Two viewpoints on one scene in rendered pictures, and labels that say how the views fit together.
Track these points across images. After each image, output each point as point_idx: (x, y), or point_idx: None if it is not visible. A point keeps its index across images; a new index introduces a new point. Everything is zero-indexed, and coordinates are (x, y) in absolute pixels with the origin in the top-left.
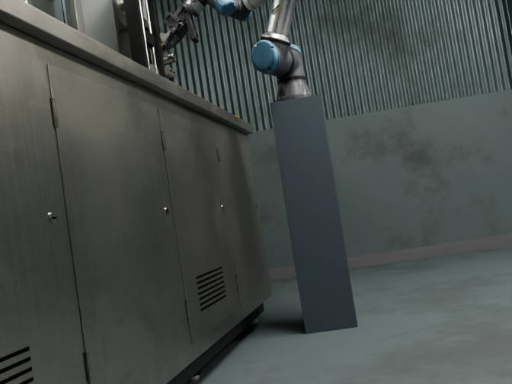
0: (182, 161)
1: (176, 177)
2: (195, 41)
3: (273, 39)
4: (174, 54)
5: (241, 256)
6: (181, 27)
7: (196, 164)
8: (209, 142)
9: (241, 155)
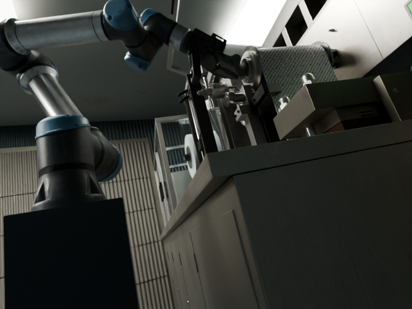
0: (186, 272)
1: (186, 282)
2: (196, 80)
3: None
4: (226, 92)
5: None
6: (204, 65)
7: (189, 274)
8: (190, 249)
9: (221, 256)
